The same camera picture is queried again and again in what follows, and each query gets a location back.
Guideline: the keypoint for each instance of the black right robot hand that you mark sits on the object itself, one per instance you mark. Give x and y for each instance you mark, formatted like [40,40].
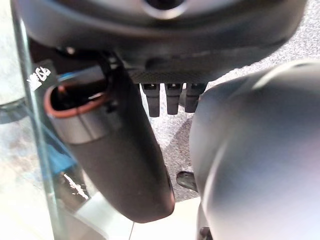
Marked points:
[120,155]

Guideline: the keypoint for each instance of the dark robot foot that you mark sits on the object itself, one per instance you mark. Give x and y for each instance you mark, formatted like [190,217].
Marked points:
[187,181]

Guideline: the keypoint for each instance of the silver robot leg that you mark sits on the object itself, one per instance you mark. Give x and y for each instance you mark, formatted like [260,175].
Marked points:
[255,155]

